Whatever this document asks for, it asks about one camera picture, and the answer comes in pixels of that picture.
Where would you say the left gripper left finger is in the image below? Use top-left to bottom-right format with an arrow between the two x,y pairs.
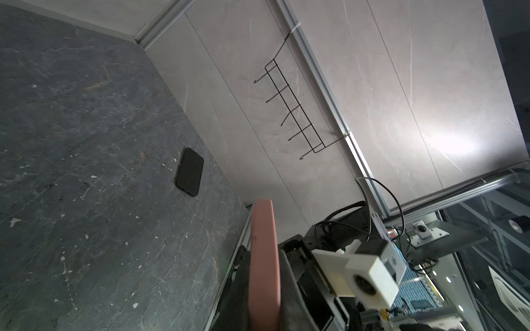
210,248 -> 251,330

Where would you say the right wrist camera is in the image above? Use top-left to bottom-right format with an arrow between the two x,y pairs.
312,239 -> 407,310

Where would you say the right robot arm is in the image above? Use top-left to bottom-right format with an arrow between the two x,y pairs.
279,201 -> 398,330

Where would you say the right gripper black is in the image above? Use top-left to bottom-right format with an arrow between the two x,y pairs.
281,234 -> 351,330

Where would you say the black wall hook rack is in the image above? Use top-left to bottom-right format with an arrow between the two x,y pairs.
253,30 -> 351,160

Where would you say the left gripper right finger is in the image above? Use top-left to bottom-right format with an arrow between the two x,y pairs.
279,250 -> 317,330

